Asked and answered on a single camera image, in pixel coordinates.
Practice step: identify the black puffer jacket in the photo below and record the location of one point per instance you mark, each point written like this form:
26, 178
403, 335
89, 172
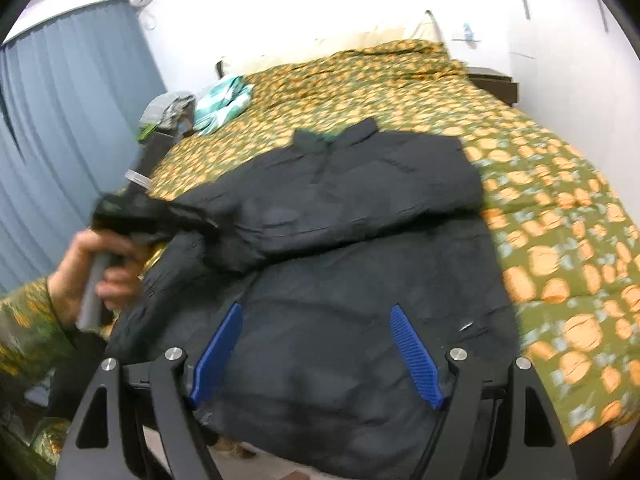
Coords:
318, 241

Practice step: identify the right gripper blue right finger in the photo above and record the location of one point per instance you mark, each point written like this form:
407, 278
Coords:
495, 421

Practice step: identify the blue grey curtain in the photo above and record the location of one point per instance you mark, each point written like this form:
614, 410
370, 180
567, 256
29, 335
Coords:
72, 93

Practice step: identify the teal white folded cloth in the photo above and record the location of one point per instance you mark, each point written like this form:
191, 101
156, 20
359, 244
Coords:
220, 103

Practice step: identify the person's left hand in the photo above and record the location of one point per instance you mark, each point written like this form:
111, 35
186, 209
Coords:
103, 262

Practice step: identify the green orange floral bedspread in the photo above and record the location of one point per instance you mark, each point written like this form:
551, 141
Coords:
569, 252

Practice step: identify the camouflage left sleeve forearm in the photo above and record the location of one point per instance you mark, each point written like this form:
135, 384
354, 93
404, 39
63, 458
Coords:
33, 342

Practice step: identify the grey striped clothes pile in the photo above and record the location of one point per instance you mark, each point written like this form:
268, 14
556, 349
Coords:
169, 112

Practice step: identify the white wardrobe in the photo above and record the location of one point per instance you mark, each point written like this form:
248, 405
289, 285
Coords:
579, 76

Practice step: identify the dark wooden nightstand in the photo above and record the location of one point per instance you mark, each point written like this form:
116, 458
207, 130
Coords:
499, 85

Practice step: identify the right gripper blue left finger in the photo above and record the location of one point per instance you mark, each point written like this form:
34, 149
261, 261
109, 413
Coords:
136, 421

